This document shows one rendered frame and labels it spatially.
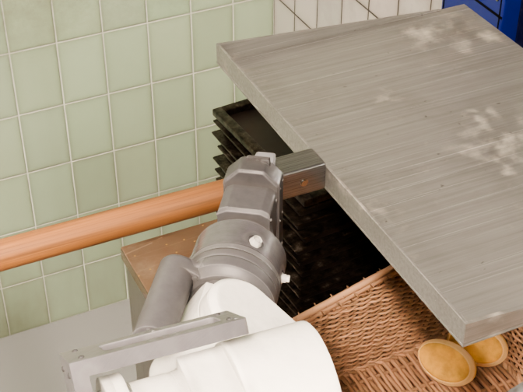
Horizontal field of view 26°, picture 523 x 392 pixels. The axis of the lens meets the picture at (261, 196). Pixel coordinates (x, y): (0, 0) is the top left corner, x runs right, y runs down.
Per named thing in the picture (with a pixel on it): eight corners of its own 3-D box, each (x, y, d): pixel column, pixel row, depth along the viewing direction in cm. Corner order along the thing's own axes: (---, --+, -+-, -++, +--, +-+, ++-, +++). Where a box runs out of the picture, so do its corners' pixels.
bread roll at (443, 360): (423, 329, 179) (434, 330, 183) (407, 369, 179) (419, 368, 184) (479, 356, 174) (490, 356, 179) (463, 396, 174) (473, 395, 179)
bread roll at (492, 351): (451, 316, 181) (458, 314, 186) (440, 355, 181) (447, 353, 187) (511, 334, 177) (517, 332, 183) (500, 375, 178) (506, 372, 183)
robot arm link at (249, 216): (208, 149, 110) (180, 225, 100) (307, 159, 108) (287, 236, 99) (212, 250, 117) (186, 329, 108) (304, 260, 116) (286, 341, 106)
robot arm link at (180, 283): (298, 276, 102) (277, 365, 93) (240, 344, 108) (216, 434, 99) (188, 215, 100) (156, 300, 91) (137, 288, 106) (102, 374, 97)
